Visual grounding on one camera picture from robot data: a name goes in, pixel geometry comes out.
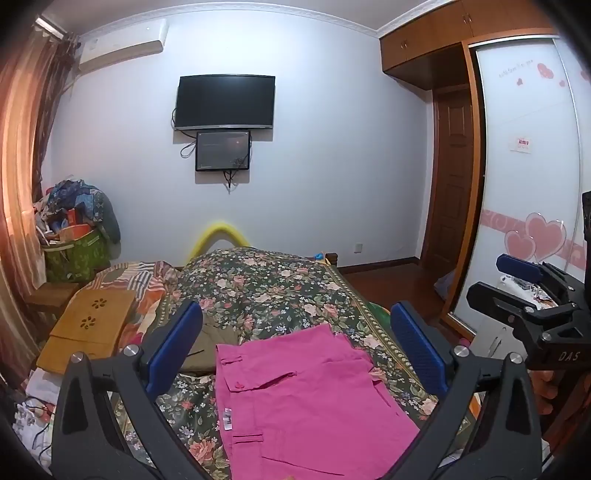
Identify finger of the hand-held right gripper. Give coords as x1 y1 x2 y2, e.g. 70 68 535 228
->
465 281 580 344
496 253 583 298

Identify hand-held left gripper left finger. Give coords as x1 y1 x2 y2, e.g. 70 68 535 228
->
50 300 218 480

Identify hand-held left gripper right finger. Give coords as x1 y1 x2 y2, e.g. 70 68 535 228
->
390 301 543 480

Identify pink pants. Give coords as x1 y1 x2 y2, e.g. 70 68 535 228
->
215 323 420 480

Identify person's right hand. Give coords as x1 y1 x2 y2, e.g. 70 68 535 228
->
529 369 560 418

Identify olive green garment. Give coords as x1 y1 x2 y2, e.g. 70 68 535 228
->
178 314 252 374

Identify striped orange blanket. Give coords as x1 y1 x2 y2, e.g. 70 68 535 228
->
81 260 183 344

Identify wooden board with flower cutouts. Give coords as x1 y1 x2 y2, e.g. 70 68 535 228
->
36 288 137 374

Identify brown wooden door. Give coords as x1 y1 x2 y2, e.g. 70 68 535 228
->
419 87 476 266

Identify yellow foam tube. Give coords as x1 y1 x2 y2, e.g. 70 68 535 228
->
190 220 252 257

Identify floral bedspread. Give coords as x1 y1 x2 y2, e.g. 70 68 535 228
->
108 247 476 480

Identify green patterned bag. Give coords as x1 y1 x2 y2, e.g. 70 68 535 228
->
43 229 112 283

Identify wooden stool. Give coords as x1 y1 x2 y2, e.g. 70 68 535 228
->
24 281 81 324

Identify white crumpled cloth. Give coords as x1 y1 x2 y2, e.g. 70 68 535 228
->
11 369 63 467

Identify pile of clothes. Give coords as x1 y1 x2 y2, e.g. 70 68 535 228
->
33 179 122 245

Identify orange curtain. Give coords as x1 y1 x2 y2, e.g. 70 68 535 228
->
0 16 81 393

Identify wooden overhead cabinet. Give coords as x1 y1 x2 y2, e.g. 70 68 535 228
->
379 0 591 78

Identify white air conditioner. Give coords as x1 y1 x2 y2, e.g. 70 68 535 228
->
76 18 170 73

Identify black earphone cable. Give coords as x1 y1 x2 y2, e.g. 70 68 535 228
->
18 398 58 462

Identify black monitor cable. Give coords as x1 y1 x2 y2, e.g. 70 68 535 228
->
222 157 245 191

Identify small black wall monitor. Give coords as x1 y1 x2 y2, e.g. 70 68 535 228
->
195 130 251 172

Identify wall-mounted black television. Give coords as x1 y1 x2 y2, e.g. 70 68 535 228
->
174 75 276 132

